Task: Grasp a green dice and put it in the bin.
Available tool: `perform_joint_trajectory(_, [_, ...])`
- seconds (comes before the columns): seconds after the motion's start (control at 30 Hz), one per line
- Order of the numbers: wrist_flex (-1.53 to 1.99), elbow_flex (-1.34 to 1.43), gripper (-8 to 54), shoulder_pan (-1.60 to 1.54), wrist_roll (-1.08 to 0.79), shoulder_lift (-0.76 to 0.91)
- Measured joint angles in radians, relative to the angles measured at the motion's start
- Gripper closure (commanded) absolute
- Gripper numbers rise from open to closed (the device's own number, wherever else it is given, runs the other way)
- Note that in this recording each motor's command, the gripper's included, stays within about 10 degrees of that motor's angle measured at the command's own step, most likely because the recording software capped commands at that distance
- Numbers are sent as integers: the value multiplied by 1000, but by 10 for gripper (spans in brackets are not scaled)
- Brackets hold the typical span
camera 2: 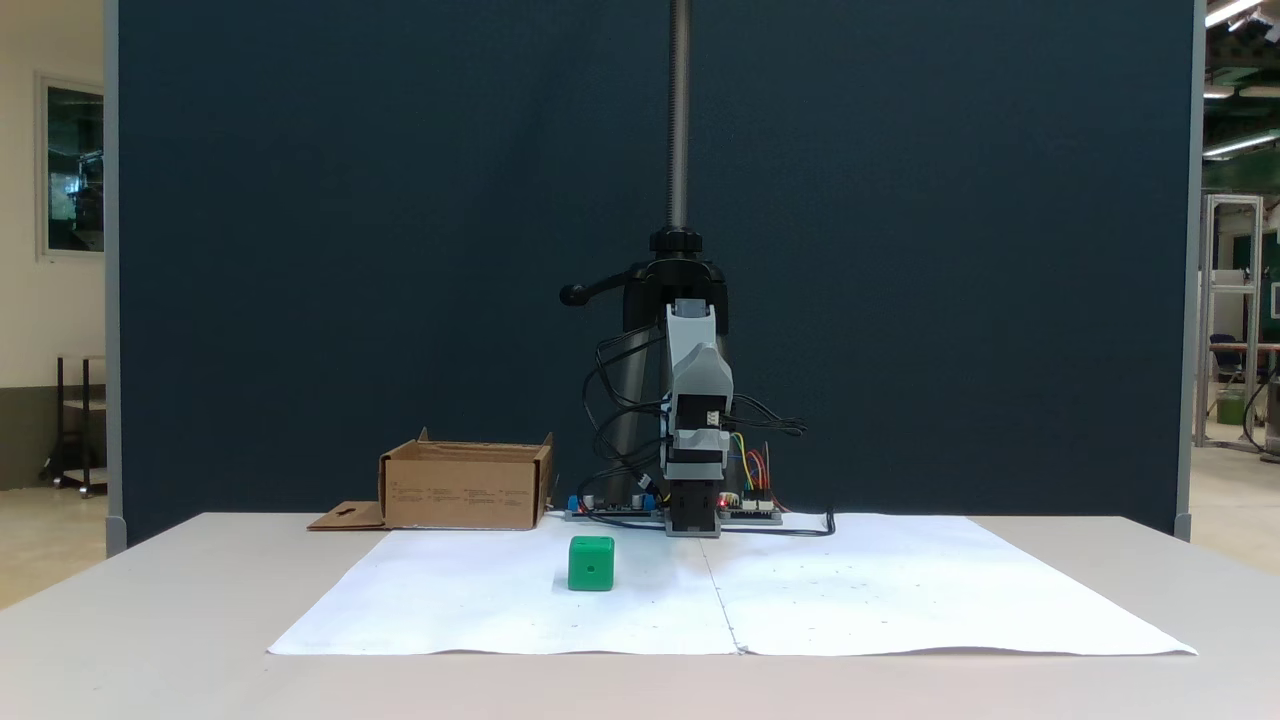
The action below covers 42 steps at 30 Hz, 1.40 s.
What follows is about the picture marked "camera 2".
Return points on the blue circuit board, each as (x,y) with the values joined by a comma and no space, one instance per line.
(610,508)

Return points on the brown cardboard box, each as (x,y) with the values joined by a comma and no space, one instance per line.
(460,490)

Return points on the blue office chair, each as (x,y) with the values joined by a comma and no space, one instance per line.
(1226,358)

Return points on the white framed window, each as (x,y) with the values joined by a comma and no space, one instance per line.
(72,165)

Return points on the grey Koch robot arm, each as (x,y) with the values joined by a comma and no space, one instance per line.
(693,505)

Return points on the white paper sheet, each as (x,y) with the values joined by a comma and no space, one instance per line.
(850,590)

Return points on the aluminium profile frame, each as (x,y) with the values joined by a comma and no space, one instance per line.
(1205,320)

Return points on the green die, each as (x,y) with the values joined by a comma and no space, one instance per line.
(590,565)

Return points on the dark grey moving gripper finger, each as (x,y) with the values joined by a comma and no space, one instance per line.
(714,375)

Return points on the black shelf cart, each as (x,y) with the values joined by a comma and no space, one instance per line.
(82,420)

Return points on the dark blue partition panel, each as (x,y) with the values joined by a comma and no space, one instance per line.
(300,200)

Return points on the light grey fixed gripper finger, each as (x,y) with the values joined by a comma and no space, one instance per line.
(685,330)

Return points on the green bin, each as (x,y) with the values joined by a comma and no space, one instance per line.
(1230,408)

